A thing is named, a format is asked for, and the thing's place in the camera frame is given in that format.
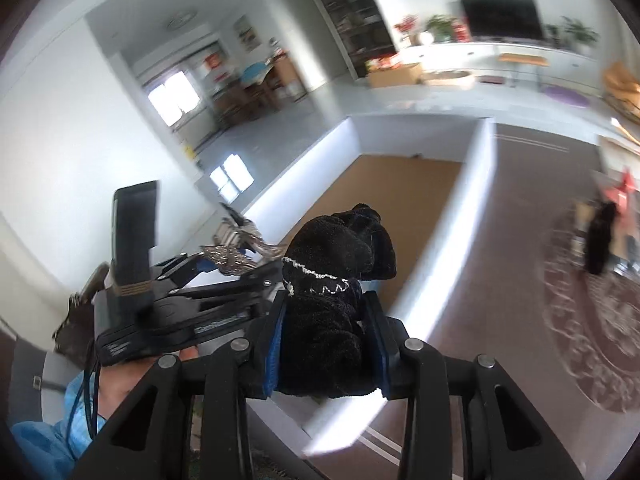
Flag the white box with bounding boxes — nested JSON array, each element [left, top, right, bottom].
[[239, 115, 499, 457]]

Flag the wooden bench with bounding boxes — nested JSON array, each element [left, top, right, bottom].
[[498, 52, 549, 87]]

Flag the leafy potted plant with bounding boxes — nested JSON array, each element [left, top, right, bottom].
[[425, 14, 456, 45]]

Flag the glittery hair clip card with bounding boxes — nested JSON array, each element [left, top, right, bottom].
[[200, 203, 289, 277]]

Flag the black fabric item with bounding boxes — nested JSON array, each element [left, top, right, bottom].
[[582, 200, 619, 277]]

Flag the red envelope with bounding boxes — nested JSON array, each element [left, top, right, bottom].
[[602, 167, 640, 211]]

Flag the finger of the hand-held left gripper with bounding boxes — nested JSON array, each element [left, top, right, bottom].
[[149, 253, 217, 292], [174, 261, 285, 312]]

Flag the cardboard box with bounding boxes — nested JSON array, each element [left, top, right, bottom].
[[367, 62, 424, 89]]

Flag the black plush pouch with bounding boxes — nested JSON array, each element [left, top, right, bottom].
[[272, 203, 399, 400]]

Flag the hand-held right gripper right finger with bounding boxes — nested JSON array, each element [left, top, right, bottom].
[[362, 291, 585, 480]]

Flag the person's left hand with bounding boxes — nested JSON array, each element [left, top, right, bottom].
[[96, 347, 202, 421]]

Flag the person's left forearm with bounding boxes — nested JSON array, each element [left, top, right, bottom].
[[9, 372, 109, 480]]

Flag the orange lounge chair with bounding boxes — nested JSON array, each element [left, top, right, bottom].
[[601, 61, 640, 127]]

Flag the red flowers in white vase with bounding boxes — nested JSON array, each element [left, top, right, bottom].
[[394, 14, 433, 47]]

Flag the purple round mat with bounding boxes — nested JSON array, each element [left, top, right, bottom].
[[542, 85, 590, 109]]

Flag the large potted plant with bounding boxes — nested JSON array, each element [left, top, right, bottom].
[[560, 15, 600, 53]]

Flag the dark display cabinet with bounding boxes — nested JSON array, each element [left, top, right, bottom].
[[299, 0, 399, 79]]

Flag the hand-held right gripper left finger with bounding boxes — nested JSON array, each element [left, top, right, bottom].
[[70, 290, 289, 480]]

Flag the white television console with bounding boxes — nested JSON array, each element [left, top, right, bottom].
[[399, 40, 601, 88]]

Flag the black television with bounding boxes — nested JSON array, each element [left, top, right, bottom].
[[459, 0, 544, 42]]

